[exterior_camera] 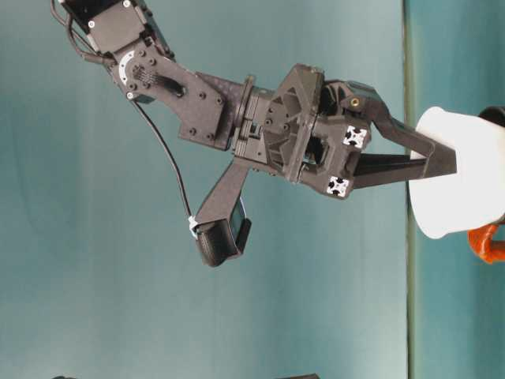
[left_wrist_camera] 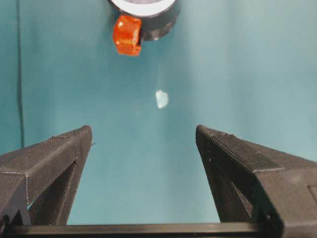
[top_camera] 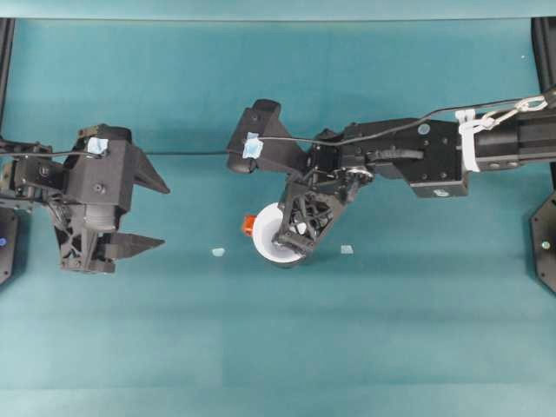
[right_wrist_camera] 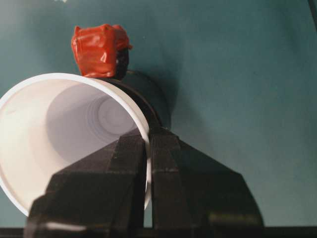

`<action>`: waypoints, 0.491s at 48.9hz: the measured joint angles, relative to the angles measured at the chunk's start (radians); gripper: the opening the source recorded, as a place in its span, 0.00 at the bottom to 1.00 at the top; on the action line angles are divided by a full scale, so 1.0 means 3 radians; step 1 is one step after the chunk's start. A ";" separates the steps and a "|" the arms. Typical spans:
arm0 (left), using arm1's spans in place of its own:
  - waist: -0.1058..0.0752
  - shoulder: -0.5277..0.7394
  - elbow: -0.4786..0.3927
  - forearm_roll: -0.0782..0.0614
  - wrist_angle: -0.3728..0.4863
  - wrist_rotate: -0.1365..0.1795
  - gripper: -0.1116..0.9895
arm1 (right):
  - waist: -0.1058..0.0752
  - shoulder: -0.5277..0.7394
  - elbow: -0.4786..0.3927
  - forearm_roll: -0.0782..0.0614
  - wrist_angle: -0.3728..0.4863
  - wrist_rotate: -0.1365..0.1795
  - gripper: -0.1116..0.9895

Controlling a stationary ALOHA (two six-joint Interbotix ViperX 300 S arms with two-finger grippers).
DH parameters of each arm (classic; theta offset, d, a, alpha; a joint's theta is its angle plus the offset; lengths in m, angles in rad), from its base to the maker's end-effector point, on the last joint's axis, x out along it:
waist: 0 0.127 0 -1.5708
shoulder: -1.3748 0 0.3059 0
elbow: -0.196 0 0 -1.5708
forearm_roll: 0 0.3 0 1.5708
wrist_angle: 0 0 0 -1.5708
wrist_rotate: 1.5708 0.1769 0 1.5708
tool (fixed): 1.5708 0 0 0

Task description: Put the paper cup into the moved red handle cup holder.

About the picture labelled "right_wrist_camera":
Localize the white paper cup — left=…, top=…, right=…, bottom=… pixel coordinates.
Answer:
left=0, top=72, right=152, bottom=217

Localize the black cup holder red handle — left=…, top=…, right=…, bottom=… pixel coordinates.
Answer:
left=70, top=23, right=175, bottom=130

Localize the blue-green table cloth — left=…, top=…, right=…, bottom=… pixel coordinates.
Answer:
left=0, top=0, right=317, bottom=238

